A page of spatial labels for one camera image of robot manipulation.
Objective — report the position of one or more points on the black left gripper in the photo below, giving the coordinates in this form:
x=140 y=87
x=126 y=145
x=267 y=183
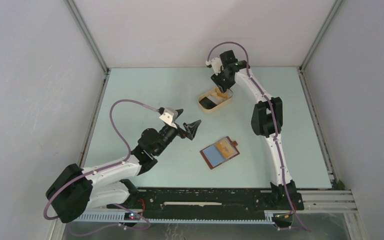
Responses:
x=190 y=129

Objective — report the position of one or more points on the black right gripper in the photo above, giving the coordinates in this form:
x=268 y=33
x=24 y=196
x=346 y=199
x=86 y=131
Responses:
x=217 y=79

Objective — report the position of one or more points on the brown leather card holder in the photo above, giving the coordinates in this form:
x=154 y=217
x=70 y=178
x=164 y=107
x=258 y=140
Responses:
x=213 y=157

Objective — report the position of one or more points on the orange credit card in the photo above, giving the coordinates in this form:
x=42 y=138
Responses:
x=227 y=148
x=220 y=94

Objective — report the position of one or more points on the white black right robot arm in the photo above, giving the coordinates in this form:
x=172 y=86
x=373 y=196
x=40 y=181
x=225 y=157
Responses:
x=266 y=120

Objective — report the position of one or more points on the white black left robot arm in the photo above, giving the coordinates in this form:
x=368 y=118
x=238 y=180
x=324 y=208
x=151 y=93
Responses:
x=78 y=189

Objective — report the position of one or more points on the white small card stack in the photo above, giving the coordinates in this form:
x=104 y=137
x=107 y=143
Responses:
x=213 y=99

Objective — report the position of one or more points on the beige oval tray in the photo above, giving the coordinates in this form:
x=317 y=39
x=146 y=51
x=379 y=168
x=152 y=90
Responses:
x=219 y=106

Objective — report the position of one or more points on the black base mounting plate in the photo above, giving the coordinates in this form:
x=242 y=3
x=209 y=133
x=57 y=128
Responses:
x=134 y=202

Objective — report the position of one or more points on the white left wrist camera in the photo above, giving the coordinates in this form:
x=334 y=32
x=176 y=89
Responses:
x=168 y=116

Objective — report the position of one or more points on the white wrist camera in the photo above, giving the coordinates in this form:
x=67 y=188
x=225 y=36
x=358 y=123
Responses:
x=168 y=116
x=215 y=64

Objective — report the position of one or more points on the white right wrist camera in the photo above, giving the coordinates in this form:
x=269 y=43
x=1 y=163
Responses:
x=215 y=64

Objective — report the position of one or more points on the white cable duct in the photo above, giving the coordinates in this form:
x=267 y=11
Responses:
x=124 y=217

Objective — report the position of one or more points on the aluminium frame rail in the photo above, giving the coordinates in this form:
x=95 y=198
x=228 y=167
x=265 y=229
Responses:
x=331 y=200

